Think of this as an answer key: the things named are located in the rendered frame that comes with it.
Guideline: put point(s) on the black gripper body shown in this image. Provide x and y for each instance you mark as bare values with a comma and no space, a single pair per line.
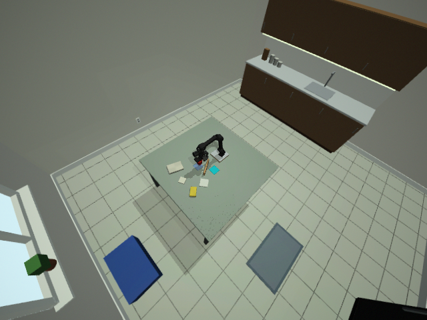
199,158

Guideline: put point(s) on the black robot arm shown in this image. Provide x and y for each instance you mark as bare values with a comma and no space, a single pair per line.
202,147

